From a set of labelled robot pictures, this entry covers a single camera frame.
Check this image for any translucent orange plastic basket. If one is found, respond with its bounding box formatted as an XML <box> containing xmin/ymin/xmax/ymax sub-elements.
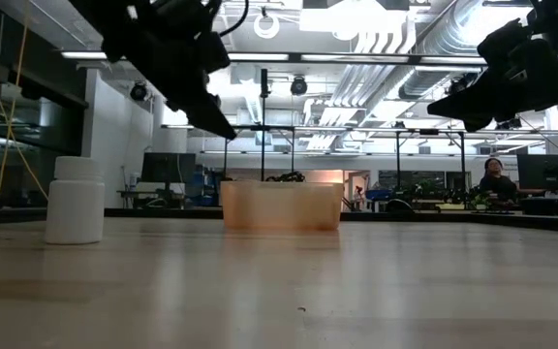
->
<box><xmin>219</xmin><ymin>180</ymin><xmax>345</xmax><ymax>232</ymax></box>

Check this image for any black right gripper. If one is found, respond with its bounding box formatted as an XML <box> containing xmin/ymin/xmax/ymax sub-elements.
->
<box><xmin>426</xmin><ymin>17</ymin><xmax>558</xmax><ymax>134</ymax></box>

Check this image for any black computer monitor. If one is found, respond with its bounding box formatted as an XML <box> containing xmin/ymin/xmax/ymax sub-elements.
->
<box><xmin>139</xmin><ymin>151</ymin><xmax>198</xmax><ymax>185</ymax></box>
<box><xmin>516</xmin><ymin>153</ymin><xmax>558</xmax><ymax>192</ymax></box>

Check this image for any person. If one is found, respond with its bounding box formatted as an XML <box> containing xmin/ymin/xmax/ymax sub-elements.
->
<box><xmin>477</xmin><ymin>156</ymin><xmax>521</xmax><ymax>204</ymax></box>

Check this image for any black metal frame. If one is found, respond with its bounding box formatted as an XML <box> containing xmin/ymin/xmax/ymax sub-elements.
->
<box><xmin>393</xmin><ymin>127</ymin><xmax>468</xmax><ymax>207</ymax></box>
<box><xmin>221</xmin><ymin>123</ymin><xmax>297</xmax><ymax>183</ymax></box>

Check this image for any white coiled cable loop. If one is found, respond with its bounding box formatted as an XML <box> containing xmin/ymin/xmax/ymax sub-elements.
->
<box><xmin>252</xmin><ymin>12</ymin><xmax>282</xmax><ymax>41</ymax></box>

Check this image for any large white pill bottle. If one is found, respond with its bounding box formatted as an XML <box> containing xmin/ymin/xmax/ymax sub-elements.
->
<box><xmin>44</xmin><ymin>155</ymin><xmax>107</xmax><ymax>246</ymax></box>

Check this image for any yellow cable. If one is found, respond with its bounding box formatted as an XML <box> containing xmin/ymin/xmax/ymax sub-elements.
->
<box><xmin>0</xmin><ymin>0</ymin><xmax>50</xmax><ymax>201</ymax></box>

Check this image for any silver ceiling air duct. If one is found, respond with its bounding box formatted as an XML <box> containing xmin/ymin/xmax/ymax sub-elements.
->
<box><xmin>397</xmin><ymin>0</ymin><xmax>537</xmax><ymax>102</ymax></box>

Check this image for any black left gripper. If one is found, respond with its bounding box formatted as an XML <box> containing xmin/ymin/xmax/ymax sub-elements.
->
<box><xmin>126</xmin><ymin>0</ymin><xmax>238</xmax><ymax>142</ymax></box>

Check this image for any black vertical pole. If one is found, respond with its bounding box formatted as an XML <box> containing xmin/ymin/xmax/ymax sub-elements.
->
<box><xmin>259</xmin><ymin>68</ymin><xmax>270</xmax><ymax>183</ymax></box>

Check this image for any blue storage bin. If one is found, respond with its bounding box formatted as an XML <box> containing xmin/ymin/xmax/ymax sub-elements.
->
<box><xmin>364</xmin><ymin>188</ymin><xmax>392</xmax><ymax>203</ymax></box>

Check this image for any black hanging camera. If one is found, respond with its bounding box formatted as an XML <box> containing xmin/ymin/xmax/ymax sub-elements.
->
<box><xmin>129</xmin><ymin>80</ymin><xmax>149</xmax><ymax>103</ymax></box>
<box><xmin>290</xmin><ymin>75</ymin><xmax>309</xmax><ymax>97</ymax></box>

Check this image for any black table edge rail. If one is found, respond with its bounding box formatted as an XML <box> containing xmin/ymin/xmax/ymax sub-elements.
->
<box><xmin>0</xmin><ymin>206</ymin><xmax>558</xmax><ymax>235</ymax></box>

